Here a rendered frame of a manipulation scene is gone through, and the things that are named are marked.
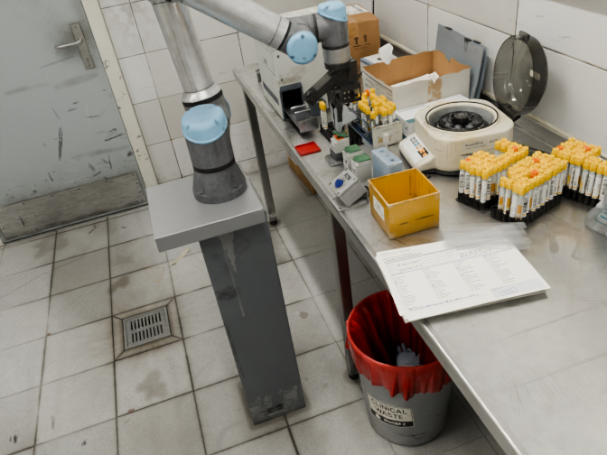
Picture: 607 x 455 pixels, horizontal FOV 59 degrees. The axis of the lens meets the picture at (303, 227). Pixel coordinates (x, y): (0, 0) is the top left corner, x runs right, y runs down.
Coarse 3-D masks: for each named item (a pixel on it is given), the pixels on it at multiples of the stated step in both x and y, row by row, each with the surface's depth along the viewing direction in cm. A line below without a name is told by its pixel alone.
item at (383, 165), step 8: (376, 152) 146; (384, 152) 146; (376, 160) 146; (384, 160) 142; (392, 160) 142; (400, 160) 141; (376, 168) 148; (384, 168) 143; (392, 168) 140; (400, 168) 141; (376, 176) 150
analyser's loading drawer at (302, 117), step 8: (296, 104) 196; (304, 104) 187; (288, 112) 191; (296, 112) 182; (304, 112) 183; (296, 120) 184; (304, 120) 179; (312, 120) 180; (304, 128) 180; (312, 128) 181
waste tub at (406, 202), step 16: (384, 176) 135; (400, 176) 137; (416, 176) 137; (384, 192) 138; (400, 192) 139; (416, 192) 140; (432, 192) 130; (384, 208) 128; (400, 208) 126; (416, 208) 127; (432, 208) 128; (384, 224) 131; (400, 224) 128; (416, 224) 130; (432, 224) 131
